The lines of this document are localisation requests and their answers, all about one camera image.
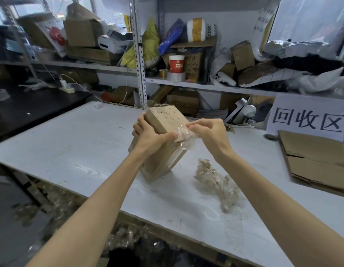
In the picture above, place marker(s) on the person's left hand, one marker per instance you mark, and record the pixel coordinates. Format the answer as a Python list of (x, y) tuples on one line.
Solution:
[(151, 141)]

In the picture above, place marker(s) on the person's right hand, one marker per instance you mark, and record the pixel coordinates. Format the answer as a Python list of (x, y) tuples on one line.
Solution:
[(213, 136)]

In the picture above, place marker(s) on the person's left thumb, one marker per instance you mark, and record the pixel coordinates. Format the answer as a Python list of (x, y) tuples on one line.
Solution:
[(168, 136)]

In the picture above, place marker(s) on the person's right thumb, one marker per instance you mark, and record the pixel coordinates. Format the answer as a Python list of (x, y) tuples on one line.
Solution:
[(196, 131)]

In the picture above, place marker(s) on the clear tape strip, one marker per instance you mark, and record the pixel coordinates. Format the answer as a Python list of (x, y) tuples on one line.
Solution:
[(185, 141)]

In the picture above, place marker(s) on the brown cardboard box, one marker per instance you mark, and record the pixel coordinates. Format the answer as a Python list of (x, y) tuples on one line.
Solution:
[(163, 119)]

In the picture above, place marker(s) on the person's left forearm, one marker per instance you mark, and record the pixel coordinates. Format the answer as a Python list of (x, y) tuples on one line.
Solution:
[(96, 208)]

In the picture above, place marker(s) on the person's right forearm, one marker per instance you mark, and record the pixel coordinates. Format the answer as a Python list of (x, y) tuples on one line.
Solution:
[(272, 208)]

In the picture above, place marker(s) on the low cardboard box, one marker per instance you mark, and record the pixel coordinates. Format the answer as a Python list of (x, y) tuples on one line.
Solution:
[(183, 101)]

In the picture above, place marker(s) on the crumpled clear tape wad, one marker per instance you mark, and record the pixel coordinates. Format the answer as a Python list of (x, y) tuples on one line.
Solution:
[(216, 183)]

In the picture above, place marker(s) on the white desk lamp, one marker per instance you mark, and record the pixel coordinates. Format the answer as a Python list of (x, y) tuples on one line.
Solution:
[(248, 111)]

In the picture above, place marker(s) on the white barcode scanner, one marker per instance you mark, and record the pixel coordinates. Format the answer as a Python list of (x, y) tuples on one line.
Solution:
[(223, 79)]

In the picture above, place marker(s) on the small yellow tape roll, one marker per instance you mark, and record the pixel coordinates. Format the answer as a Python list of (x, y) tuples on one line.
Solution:
[(163, 73)]

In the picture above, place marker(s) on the black tape roll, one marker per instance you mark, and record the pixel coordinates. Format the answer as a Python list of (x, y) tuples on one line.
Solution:
[(153, 73)]

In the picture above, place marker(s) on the handwritten cardboard box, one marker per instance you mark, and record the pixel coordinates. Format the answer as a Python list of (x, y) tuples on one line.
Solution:
[(194, 66)]

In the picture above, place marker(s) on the red and white paper cup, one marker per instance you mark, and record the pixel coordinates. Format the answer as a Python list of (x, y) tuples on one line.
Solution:
[(176, 63)]

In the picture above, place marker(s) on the small white device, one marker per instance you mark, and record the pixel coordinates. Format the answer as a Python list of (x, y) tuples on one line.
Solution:
[(98, 106)]

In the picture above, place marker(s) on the brown paper parcel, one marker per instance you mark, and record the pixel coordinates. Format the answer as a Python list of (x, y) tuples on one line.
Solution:
[(261, 75)]

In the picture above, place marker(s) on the grey metal shelving rack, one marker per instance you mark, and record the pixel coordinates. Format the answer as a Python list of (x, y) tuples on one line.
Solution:
[(138, 52)]

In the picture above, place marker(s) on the small cube cardboard box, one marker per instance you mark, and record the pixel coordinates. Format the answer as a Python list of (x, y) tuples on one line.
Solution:
[(242, 55)]

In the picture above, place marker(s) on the blue plastic bag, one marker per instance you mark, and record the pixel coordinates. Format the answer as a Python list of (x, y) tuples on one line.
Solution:
[(172, 36)]

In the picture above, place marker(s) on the yellow plastic bag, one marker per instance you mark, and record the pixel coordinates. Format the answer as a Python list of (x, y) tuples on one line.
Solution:
[(149, 38)]

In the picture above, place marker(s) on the yellow and white tape roll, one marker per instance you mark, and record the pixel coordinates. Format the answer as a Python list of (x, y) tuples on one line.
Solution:
[(196, 29)]

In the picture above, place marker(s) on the white label printer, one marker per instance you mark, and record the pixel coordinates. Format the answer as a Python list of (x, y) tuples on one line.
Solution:
[(112, 41)]

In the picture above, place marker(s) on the white paper sign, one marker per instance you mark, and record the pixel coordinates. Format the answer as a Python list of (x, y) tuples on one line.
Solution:
[(305, 113)]

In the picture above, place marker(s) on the pile of clear tape scraps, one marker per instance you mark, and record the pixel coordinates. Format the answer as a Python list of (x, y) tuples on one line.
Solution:
[(127, 239)]

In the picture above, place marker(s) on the white power strip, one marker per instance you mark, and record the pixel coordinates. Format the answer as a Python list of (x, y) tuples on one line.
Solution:
[(66, 90)]

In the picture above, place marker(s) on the flattened brown cardboard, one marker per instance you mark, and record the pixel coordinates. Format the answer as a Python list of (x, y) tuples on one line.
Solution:
[(316, 158)]

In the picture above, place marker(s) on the grey plastic mailer bag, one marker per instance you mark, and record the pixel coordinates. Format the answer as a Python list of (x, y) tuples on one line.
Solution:
[(297, 48)]

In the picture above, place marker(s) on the black plastic bag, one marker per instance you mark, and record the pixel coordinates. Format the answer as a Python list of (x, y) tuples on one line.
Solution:
[(308, 63)]

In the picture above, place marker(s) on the white plastic bag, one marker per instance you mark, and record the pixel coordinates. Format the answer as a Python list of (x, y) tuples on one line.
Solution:
[(316, 79)]

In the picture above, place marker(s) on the open cardboard box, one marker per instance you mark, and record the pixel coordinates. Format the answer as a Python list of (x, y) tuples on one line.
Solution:
[(81, 31)]

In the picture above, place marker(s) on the black side table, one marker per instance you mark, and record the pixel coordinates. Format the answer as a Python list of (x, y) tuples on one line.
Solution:
[(30, 108)]

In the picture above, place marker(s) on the white bag with red print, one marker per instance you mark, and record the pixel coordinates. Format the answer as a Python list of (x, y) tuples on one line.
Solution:
[(53, 36)]

